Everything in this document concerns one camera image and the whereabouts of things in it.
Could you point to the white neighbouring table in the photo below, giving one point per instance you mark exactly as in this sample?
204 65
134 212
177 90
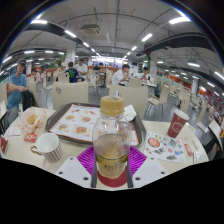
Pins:
2 110
216 131

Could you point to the dark brown food tray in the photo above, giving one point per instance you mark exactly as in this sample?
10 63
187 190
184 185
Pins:
53 118

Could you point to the white crumpled napkin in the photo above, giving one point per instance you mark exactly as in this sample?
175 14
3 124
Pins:
130 112

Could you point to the clear plastic snack bag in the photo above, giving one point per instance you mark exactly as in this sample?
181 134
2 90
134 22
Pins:
31 120

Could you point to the ceiling air conditioner unit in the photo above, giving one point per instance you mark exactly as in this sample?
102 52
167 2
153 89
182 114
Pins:
90 29

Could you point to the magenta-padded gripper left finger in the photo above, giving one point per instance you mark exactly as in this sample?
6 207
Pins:
75 170

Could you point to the clear tea bottle yellow cap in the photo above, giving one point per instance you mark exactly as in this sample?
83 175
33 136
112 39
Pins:
111 143

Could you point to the black backpack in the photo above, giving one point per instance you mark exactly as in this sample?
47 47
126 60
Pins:
29 100

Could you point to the red paper cup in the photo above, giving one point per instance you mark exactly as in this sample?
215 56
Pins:
177 125

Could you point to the group of beige chairs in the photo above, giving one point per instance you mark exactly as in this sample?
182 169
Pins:
163 95

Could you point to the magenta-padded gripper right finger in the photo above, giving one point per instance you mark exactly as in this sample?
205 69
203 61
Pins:
148 170

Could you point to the small red sauce packet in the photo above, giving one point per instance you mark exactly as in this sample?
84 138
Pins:
188 150

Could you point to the beige chair round hole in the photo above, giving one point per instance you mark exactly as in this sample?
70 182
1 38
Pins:
133 96
71 95

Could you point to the colourful printed sticker sheet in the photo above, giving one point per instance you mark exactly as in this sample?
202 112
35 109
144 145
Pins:
165 146

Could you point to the white paper card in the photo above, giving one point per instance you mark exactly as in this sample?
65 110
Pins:
15 131

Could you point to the flat round red coaster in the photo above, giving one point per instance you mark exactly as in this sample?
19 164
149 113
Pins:
111 183

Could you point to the person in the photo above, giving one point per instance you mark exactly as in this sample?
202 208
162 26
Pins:
145 75
81 68
16 90
118 76
98 67
71 74

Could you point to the shiny holographic plastic pouch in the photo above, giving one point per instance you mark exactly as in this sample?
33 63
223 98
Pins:
200 157

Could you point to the group of ceiling lights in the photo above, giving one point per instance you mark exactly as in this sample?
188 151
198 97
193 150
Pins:
179 20

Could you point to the printed paper tray liner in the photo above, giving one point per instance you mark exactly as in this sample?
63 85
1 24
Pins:
75 121

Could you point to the red snack packet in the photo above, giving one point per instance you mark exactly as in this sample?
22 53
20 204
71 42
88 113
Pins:
30 137

